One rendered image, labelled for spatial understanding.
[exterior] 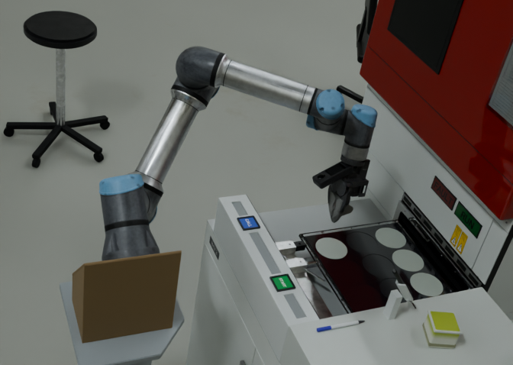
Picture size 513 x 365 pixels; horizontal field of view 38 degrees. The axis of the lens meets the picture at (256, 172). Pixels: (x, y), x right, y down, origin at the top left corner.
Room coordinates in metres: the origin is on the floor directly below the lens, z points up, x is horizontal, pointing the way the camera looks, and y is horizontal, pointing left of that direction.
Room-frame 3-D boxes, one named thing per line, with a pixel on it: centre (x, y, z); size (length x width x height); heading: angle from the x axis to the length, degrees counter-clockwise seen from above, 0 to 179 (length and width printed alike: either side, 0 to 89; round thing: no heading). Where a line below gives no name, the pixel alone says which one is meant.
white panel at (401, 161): (2.00, -0.53, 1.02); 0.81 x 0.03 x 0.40; 28
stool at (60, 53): (3.35, 1.11, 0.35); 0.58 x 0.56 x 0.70; 118
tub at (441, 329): (1.40, -0.55, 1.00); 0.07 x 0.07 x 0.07; 9
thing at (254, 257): (1.61, -0.07, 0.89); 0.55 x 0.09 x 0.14; 28
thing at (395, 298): (1.46, -0.44, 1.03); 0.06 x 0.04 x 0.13; 118
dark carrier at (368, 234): (1.73, -0.42, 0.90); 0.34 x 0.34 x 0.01; 28
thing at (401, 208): (1.84, -0.60, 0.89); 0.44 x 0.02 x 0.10; 28
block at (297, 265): (1.65, -0.16, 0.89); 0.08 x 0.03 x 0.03; 118
